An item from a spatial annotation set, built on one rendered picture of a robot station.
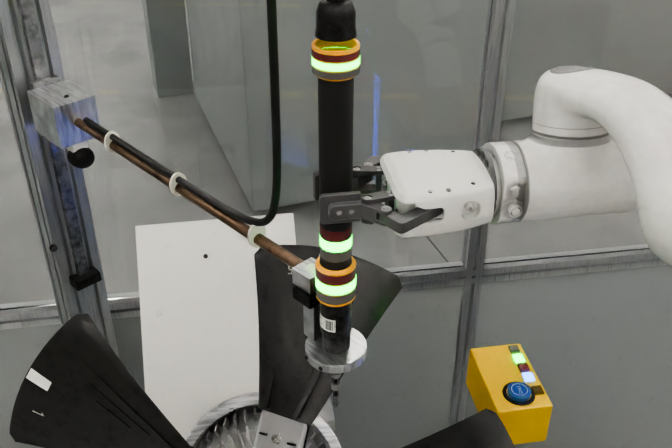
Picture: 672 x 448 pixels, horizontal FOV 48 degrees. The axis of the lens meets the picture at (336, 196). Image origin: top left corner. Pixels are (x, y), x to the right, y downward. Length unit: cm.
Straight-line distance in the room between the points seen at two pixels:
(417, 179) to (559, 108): 15
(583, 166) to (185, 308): 72
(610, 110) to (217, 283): 75
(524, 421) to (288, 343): 51
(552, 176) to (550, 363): 133
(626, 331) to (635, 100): 141
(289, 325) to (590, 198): 46
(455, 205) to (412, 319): 111
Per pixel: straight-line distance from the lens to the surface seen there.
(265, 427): 108
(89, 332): 100
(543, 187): 77
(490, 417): 115
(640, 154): 70
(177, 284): 127
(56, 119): 122
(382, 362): 190
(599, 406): 226
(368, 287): 101
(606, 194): 80
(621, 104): 72
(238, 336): 126
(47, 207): 141
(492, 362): 144
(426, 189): 73
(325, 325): 84
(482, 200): 75
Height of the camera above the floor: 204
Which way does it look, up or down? 31 degrees down
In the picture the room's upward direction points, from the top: straight up
